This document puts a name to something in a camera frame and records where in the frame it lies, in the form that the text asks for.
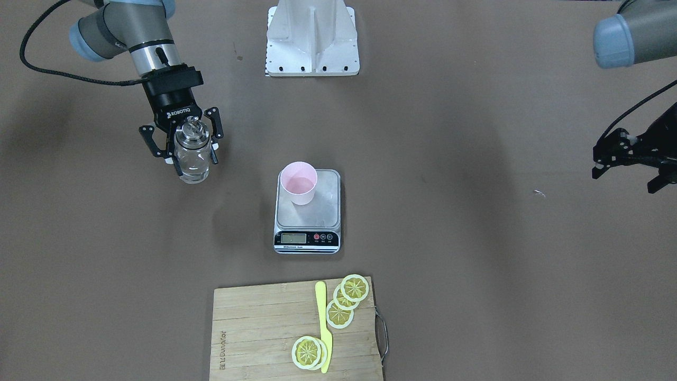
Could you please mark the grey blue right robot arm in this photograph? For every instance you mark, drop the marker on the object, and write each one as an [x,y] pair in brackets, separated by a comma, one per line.
[137,27]

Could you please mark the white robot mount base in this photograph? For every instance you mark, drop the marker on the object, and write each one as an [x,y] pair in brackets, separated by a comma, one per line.
[312,39]

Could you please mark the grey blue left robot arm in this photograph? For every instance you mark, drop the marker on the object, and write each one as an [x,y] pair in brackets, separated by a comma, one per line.
[641,31]

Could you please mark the pink plastic cup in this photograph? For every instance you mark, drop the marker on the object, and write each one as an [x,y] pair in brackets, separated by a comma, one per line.
[299,179]

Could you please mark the bamboo cutting board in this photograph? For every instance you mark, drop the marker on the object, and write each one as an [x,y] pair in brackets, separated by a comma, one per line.
[254,328]

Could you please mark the digital kitchen scale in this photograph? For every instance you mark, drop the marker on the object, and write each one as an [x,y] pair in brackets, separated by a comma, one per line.
[314,228]

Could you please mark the glass sauce bottle metal spout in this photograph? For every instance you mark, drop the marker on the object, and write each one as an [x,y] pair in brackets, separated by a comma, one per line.
[193,150]

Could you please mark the yellow plastic knife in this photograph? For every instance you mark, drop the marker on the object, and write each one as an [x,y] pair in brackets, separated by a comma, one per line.
[325,335]

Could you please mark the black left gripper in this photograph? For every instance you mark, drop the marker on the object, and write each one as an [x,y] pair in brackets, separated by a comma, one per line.
[662,138]

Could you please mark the lemon slice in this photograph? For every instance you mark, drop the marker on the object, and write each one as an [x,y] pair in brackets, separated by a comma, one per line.
[355,287]
[338,318]
[323,354]
[342,302]
[305,352]

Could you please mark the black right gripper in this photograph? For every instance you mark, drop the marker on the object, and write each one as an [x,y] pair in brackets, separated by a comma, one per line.
[175,106]

